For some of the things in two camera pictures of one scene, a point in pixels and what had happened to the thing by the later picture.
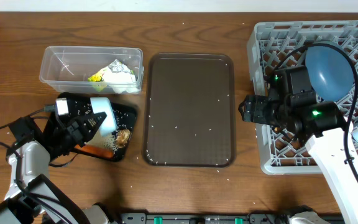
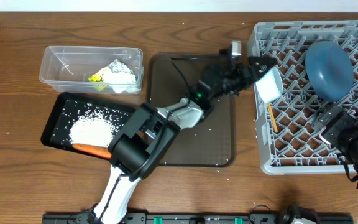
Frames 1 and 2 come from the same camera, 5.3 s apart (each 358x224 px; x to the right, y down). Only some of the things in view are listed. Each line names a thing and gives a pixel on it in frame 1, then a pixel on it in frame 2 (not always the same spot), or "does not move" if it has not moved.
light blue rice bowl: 99,105 -> 270,86
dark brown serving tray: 189,112 does not move
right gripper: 254,110 -> 344,119
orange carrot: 96,150 does not move
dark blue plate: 330,71 does not move
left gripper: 72,130 -> 253,74
